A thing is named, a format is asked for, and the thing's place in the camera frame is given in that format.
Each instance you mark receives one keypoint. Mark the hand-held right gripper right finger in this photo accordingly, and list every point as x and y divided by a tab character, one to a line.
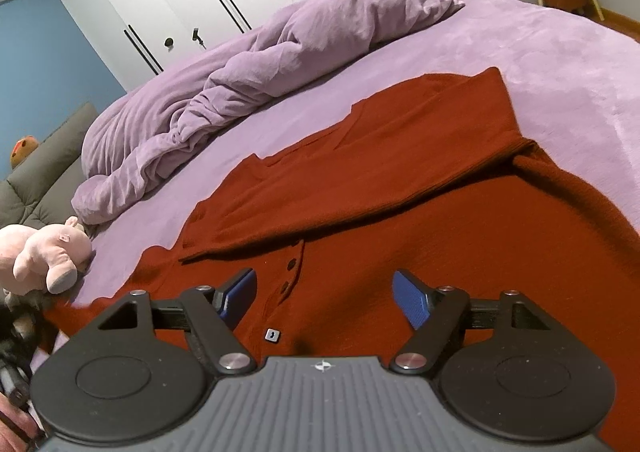
407	299

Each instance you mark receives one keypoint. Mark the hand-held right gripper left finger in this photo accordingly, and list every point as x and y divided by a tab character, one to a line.
240	293

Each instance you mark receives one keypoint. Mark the rust-red towel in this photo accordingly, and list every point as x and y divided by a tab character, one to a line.
400	182

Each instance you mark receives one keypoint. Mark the pink plush pig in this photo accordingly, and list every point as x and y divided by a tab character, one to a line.
45	247

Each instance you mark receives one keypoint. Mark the purple crumpled duvet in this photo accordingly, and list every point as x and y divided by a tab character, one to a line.
250	71

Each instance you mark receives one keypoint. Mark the green pillow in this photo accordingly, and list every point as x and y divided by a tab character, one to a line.
45	166

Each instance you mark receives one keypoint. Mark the orange plush toy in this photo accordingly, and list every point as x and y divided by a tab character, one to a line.
24	149

